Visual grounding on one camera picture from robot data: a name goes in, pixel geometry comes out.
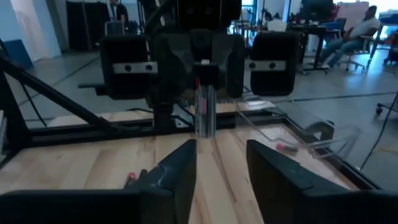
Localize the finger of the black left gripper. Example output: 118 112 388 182
152 33 205 102
205 32 246 99

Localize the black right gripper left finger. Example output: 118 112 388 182
0 139 198 224

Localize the black floor cable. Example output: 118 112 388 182
360 93 398 170

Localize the office chair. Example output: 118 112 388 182
337 35 374 71

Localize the person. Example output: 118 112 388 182
105 0 129 26
318 5 382 68

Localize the black cabinet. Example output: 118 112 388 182
66 0 108 52

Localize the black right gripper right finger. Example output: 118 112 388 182
246 139 398 224

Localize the black office desk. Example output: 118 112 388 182
289 23 330 75

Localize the clear plastic bin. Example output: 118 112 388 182
236 101 363 160

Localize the black aluminium frame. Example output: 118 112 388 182
0 55 385 192

